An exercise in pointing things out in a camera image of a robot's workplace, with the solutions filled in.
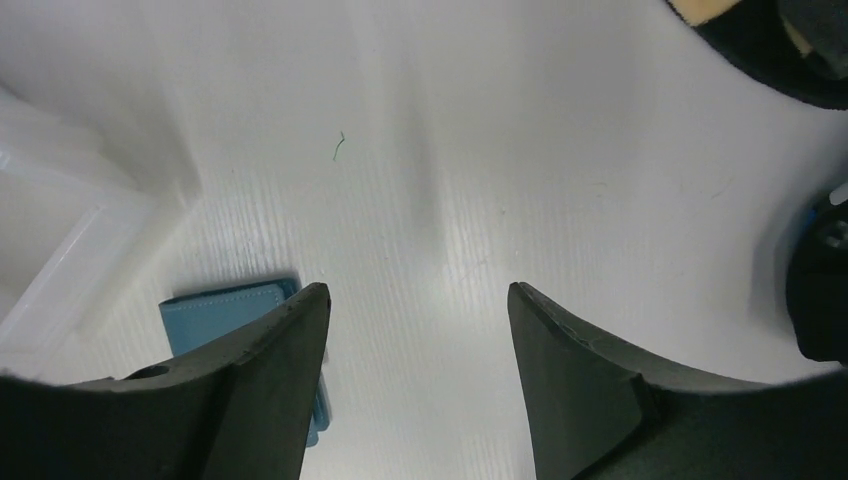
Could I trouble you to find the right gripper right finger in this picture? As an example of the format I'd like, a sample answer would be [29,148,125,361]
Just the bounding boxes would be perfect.
[508,282,847,479]

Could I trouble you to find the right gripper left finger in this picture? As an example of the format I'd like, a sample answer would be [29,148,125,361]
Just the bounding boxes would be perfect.
[1,283,331,479]

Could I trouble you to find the blue leather card holder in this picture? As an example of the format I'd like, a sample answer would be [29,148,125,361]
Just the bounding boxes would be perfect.
[158,278,333,448]

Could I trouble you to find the clear plastic card box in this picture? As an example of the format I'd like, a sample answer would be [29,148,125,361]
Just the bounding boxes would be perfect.
[1,92,197,379]

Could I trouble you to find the black floral patterned blanket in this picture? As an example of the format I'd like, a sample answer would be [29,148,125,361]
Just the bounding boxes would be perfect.
[666,1,847,111]

